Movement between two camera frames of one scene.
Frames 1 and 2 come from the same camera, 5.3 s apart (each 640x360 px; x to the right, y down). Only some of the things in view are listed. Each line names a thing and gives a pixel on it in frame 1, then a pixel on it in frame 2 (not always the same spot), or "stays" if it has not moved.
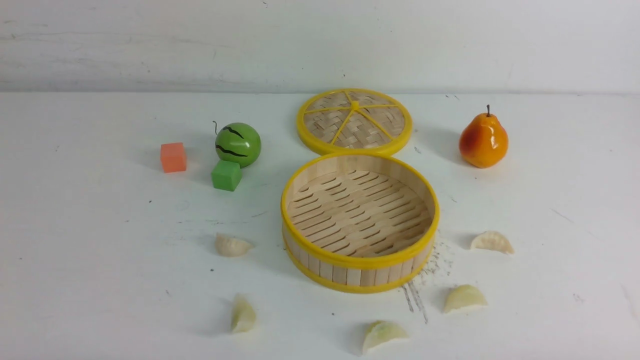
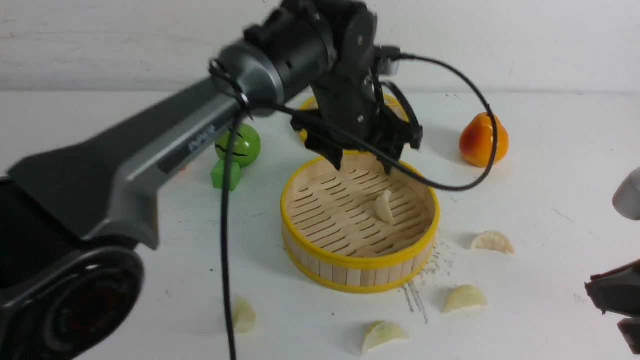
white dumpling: (464, 296) stays
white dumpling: (492, 240) stays
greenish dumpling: (381, 332) stays
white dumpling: (229, 246) -> (382, 209)
